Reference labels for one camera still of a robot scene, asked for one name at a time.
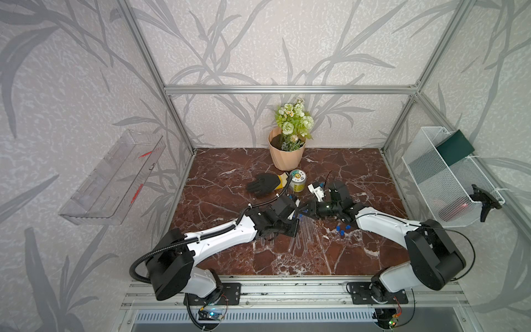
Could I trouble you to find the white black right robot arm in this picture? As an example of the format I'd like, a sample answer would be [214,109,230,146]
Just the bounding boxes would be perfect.
[302,181,467,296]

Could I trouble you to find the black corrugated cable conduit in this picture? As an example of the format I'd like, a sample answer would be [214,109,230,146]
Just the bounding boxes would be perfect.
[129,223,237,285]

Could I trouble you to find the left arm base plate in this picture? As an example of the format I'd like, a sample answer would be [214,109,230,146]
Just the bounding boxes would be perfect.
[184,282,241,307]

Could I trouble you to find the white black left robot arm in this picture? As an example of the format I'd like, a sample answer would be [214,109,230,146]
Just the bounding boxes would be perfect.
[144,194,300,301]

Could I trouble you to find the green yellow labelled round tin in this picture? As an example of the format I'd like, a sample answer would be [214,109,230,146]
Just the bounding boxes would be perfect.
[290,170,307,193]

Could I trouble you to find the green white artificial flowers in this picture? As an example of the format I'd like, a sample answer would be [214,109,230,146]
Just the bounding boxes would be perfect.
[275,98,315,152]

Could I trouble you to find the aluminium frame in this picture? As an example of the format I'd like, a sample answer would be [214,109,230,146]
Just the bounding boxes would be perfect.
[115,0,531,308]

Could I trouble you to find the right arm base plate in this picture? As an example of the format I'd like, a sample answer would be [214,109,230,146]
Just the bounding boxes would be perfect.
[347,282,409,305]

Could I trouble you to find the clear plastic wall shelf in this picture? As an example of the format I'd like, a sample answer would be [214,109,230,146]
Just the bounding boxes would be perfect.
[59,129,166,225]

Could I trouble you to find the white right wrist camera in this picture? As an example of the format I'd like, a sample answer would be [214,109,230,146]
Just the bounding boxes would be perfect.
[308,183,325,202]

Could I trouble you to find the black work glove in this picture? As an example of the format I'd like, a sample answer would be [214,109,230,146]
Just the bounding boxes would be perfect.
[246,173,288,197]

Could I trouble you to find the beige ribbed flower pot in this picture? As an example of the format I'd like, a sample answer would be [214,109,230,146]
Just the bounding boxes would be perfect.
[268,127,306,171]

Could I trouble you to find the white wire mesh basket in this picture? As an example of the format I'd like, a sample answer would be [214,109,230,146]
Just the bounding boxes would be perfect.
[402,127,506,228]

